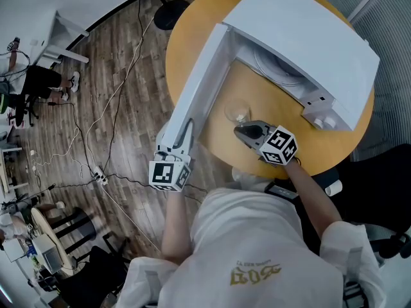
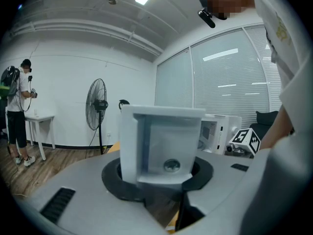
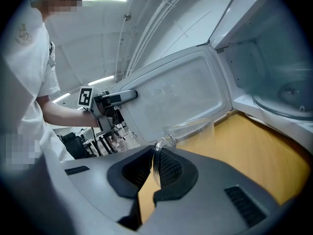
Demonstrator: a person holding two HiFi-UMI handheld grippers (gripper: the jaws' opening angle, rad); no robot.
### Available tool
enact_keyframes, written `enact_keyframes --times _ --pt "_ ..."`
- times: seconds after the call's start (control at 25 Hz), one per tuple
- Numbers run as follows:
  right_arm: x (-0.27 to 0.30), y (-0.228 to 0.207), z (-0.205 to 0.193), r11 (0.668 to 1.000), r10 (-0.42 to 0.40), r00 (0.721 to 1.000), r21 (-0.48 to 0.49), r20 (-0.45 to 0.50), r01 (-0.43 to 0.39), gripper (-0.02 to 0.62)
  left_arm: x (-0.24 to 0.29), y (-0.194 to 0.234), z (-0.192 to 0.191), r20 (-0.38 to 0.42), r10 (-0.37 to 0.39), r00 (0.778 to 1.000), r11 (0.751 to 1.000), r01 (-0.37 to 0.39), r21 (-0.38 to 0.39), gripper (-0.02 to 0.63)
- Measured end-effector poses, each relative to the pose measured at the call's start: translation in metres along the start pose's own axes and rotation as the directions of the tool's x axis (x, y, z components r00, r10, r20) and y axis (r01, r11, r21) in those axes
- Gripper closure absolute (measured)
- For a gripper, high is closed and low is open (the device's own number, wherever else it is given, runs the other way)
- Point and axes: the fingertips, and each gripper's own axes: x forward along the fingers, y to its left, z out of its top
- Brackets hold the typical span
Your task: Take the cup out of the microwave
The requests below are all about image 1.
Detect white desk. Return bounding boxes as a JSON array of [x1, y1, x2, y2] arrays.
[[28, 10, 91, 69]]

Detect white paper roll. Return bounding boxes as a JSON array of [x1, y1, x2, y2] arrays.
[[324, 180, 343, 196]]

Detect black cable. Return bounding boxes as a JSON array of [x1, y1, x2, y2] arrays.
[[46, 0, 209, 201]]

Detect black round stand base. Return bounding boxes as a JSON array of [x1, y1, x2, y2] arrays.
[[153, 0, 191, 31]]

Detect small grey microwave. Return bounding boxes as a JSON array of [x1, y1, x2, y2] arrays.
[[31, 235, 64, 274]]

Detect white power strip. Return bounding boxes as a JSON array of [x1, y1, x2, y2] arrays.
[[92, 165, 109, 186]]

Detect person's left forearm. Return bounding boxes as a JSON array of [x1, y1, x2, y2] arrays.
[[160, 188, 194, 263]]

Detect person's right forearm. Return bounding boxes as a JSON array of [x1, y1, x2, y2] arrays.
[[283, 160, 343, 241]]

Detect white microwave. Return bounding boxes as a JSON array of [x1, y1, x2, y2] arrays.
[[162, 0, 381, 151]]

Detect white cable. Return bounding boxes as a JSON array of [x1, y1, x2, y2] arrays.
[[30, 0, 174, 253]]

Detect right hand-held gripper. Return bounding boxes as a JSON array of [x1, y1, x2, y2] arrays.
[[233, 119, 299, 167]]

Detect small round wooden table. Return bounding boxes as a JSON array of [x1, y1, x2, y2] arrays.
[[30, 207, 80, 277]]

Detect clear glass cup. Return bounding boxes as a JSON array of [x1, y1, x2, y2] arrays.
[[223, 98, 252, 123]]

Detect black belt device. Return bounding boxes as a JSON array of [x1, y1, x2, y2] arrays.
[[265, 181, 300, 201]]

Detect black office chair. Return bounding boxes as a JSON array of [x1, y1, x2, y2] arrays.
[[316, 142, 411, 260]]

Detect person's white shirt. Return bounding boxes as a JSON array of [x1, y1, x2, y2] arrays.
[[123, 174, 387, 308]]

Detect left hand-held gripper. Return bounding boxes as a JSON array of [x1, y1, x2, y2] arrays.
[[148, 119, 196, 193]]

